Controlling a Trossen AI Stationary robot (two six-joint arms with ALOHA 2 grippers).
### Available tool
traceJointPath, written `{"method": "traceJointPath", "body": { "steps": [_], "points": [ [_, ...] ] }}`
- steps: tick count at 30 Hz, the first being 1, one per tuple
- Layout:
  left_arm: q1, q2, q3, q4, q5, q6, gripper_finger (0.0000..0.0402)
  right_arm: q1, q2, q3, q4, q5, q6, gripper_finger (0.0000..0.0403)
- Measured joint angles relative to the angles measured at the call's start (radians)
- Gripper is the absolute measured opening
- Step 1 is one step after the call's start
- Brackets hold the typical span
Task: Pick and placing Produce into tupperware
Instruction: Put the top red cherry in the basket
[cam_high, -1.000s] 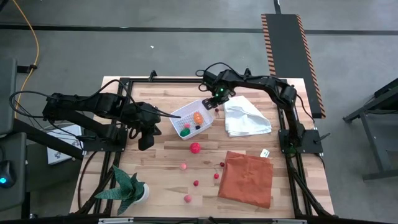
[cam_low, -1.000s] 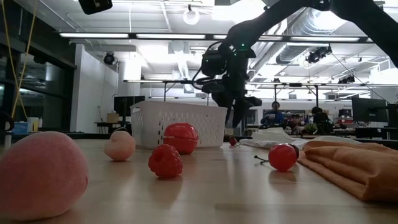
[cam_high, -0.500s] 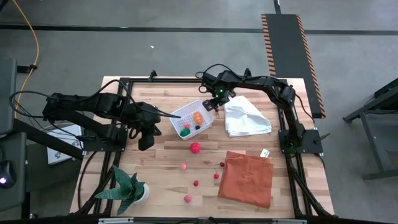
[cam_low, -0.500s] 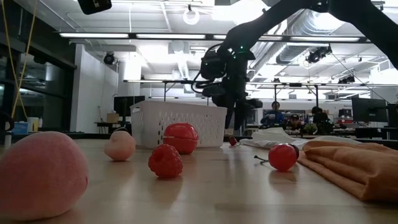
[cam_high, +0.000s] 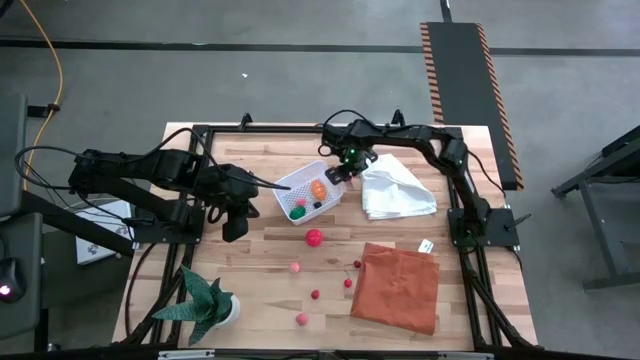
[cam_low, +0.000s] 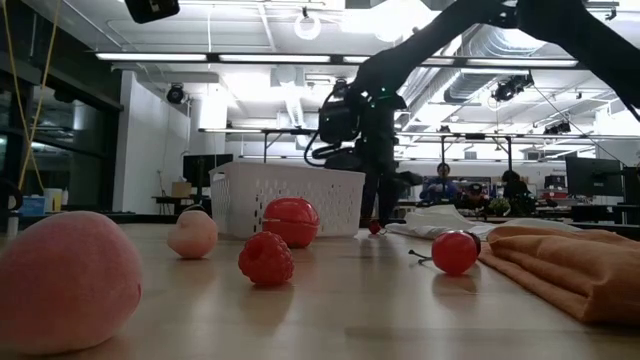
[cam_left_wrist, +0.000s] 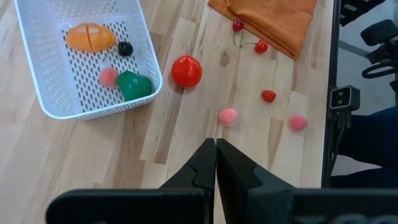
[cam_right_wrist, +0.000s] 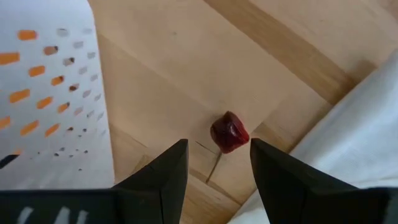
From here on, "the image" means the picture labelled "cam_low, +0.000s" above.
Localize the black beam with light strips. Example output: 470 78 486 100
94 51 581 70

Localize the white cloth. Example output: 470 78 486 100
384 203 584 242

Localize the yellow cable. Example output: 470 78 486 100
2 0 62 197

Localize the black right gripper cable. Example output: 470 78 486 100
303 79 351 169

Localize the pink toy peach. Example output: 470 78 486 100
0 210 145 356
166 209 220 260

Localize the bright red toy cherry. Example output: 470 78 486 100
408 229 479 277

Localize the orange cloth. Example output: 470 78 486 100
477 224 640 326

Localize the blue bin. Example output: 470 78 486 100
18 194 47 217

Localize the black workstation frame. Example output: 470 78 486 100
399 132 640 201
199 127 321 171

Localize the red toy raspberry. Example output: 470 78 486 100
237 231 296 288

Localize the white container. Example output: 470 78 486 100
43 187 69 212

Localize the white perforated plastic basket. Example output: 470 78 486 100
208 160 367 240

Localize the black monitor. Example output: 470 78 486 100
565 156 624 197
182 153 234 189

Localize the red toy tomato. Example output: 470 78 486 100
260 196 320 250

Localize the white ceiling ring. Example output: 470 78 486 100
293 10 322 41

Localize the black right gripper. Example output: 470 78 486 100
324 79 407 226

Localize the person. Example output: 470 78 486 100
462 183 489 209
501 169 539 214
419 162 464 204

